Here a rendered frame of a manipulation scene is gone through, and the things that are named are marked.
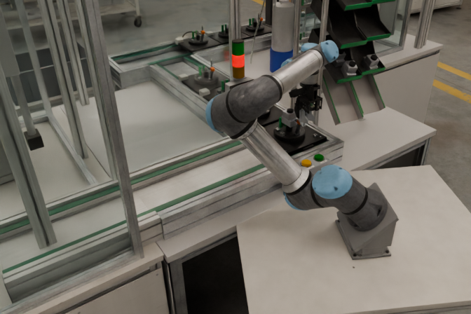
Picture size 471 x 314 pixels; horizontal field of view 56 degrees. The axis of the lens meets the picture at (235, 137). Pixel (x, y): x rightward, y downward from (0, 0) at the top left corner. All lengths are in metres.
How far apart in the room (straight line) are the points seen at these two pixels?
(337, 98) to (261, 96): 0.87
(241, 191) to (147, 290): 0.50
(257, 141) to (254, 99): 0.18
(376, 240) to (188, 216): 0.66
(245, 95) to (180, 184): 0.64
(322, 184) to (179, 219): 0.53
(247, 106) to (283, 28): 1.54
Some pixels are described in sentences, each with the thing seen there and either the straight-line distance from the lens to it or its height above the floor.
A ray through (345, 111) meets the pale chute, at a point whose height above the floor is 1.03.
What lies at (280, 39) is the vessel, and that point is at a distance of 2.81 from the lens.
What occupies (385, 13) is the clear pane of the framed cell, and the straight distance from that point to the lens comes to 3.20.
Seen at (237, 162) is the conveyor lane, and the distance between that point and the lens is 1.91.
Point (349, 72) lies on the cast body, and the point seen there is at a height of 1.23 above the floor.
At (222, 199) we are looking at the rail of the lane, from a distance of 1.69.
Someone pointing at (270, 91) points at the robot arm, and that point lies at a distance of 1.31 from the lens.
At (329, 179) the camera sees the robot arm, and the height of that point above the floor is 1.14.
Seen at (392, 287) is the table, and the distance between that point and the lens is 1.56.
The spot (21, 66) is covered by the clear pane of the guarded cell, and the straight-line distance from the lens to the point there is 1.18.
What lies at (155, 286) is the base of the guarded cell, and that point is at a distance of 1.70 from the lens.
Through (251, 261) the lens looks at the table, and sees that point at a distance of 1.56.
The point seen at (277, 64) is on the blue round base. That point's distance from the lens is 2.87.
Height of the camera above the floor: 2.00
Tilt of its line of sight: 31 degrees down
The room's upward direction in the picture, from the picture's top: 1 degrees counter-clockwise
